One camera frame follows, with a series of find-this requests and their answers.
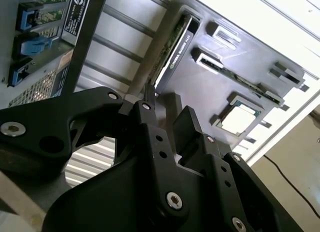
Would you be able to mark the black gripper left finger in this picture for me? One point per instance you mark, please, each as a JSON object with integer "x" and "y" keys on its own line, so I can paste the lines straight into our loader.
{"x": 50, "y": 117}

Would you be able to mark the Nvidia Quadro graphics card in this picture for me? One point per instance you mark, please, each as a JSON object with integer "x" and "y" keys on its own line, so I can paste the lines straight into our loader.
{"x": 180, "y": 49}

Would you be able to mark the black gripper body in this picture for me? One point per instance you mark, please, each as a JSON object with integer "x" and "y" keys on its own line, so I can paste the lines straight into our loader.
{"x": 112, "y": 204}

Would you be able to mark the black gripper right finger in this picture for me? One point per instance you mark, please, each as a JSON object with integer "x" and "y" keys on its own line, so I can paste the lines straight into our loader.
{"x": 187, "y": 132}

